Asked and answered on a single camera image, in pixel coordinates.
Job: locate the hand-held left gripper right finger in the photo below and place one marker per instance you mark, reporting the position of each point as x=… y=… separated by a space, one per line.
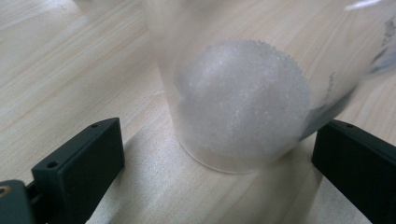
x=358 y=161

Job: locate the clear plastic jar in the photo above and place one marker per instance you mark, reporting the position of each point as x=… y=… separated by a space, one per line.
x=193 y=31

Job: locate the white granules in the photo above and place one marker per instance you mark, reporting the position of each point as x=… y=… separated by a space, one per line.
x=243 y=102

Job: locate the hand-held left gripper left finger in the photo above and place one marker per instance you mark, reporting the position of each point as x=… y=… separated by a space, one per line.
x=77 y=168

